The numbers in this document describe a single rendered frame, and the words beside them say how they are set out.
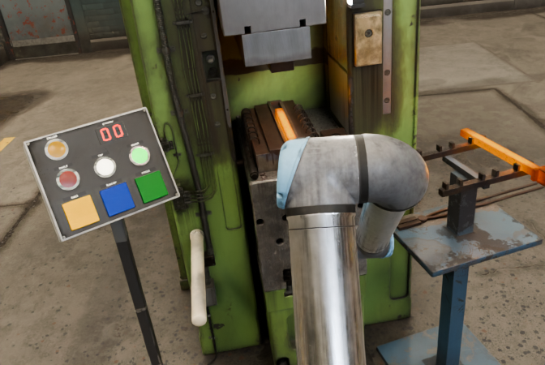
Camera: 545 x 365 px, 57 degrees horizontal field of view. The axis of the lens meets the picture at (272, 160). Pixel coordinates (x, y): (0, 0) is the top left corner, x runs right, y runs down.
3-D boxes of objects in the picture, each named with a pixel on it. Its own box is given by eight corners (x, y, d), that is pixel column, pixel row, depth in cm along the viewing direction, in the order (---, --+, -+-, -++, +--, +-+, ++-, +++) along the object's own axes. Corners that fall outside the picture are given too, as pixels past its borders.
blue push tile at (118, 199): (135, 207, 140) (126, 181, 140) (109, 217, 136) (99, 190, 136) (134, 207, 141) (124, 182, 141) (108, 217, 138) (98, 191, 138)
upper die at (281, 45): (311, 57, 150) (310, 26, 146) (245, 66, 148) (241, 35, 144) (287, 29, 187) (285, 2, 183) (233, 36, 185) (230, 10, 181)
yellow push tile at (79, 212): (100, 220, 135) (90, 194, 135) (71, 231, 132) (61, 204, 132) (99, 220, 137) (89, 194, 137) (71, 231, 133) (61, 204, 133)
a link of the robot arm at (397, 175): (436, 116, 81) (387, 224, 143) (358, 122, 82) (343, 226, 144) (448, 185, 76) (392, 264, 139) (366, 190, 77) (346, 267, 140)
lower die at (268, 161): (318, 164, 166) (316, 140, 162) (258, 173, 164) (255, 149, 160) (293, 118, 203) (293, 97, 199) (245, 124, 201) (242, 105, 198)
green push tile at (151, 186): (169, 194, 144) (159, 169, 144) (144, 204, 141) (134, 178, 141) (167, 194, 146) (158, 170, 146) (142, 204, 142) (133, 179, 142)
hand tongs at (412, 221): (535, 183, 187) (536, 180, 187) (544, 188, 184) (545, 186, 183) (392, 225, 172) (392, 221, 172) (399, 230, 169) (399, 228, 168)
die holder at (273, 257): (367, 274, 182) (366, 165, 162) (263, 292, 179) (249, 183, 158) (328, 196, 232) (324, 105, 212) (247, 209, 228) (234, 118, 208)
